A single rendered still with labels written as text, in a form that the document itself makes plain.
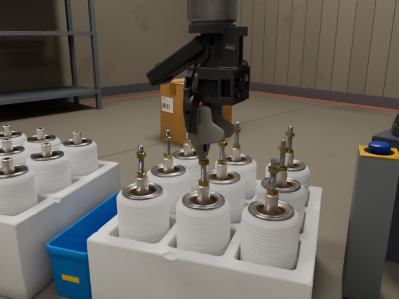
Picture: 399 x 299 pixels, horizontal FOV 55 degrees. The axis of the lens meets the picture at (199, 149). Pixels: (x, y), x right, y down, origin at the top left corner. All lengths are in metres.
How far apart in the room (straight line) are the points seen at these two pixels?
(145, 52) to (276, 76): 1.23
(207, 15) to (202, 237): 0.35
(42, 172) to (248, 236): 0.52
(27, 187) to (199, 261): 0.41
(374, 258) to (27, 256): 0.69
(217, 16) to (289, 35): 2.98
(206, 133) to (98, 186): 0.49
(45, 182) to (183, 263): 0.43
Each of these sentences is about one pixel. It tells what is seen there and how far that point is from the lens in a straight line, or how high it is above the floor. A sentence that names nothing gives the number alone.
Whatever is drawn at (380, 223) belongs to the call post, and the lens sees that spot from 0.82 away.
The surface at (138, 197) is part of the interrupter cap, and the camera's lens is 0.68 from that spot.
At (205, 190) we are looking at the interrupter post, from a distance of 0.65.
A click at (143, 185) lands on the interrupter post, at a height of 0.27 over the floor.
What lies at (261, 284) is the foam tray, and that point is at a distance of 0.63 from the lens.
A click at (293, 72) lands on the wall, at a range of 3.52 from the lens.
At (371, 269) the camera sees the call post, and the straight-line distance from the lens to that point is 0.87.
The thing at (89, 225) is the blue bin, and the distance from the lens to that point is 0.96.
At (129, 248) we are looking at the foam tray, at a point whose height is 0.18.
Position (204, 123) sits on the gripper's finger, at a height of 0.40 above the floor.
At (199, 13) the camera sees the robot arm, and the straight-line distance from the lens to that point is 0.57.
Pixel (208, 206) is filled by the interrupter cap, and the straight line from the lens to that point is 0.65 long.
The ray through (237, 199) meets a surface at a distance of 0.76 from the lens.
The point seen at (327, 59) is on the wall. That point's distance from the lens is 3.35.
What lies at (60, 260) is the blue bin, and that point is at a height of 0.09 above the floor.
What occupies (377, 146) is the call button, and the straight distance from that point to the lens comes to 0.79.
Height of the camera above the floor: 0.53
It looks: 17 degrees down
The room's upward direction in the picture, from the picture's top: straight up
